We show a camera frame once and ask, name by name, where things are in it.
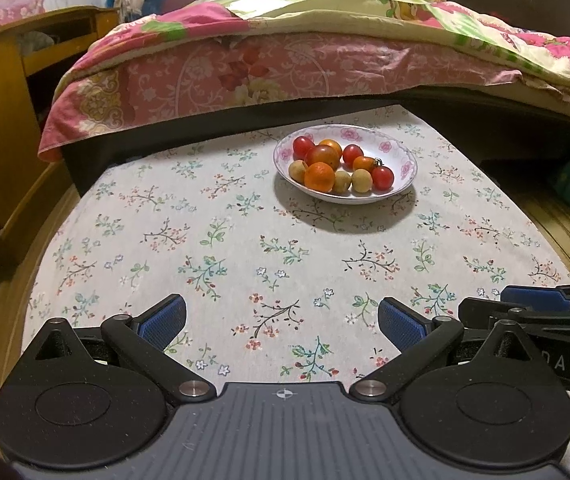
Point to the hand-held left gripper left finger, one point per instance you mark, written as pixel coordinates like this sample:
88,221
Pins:
162,322

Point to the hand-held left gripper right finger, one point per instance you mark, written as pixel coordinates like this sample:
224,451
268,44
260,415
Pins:
402,325

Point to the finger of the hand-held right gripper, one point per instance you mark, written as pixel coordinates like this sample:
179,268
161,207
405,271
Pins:
535,297
540,321

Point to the small red tomato with stem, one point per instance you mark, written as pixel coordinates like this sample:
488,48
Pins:
382,178

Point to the tan longan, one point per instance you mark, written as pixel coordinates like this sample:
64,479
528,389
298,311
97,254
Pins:
361,182
296,170
341,181

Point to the white floral rim plate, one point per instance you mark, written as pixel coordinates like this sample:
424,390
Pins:
400,160

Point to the small orange tomato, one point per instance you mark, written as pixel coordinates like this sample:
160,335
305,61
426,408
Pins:
364,163

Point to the large red tomato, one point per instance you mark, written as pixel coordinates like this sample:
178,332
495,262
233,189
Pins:
321,156

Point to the orange cherry tomato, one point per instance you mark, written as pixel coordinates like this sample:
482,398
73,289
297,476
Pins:
334,144

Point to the floral print tablecloth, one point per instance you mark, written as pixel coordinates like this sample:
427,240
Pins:
265,260

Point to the pink floral quilt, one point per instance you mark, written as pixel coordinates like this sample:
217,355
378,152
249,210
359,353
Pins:
290,60

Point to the pale cloth in cabinet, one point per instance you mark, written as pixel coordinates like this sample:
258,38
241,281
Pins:
37,41

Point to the dark bed frame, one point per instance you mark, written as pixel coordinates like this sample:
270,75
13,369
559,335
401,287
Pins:
190,120

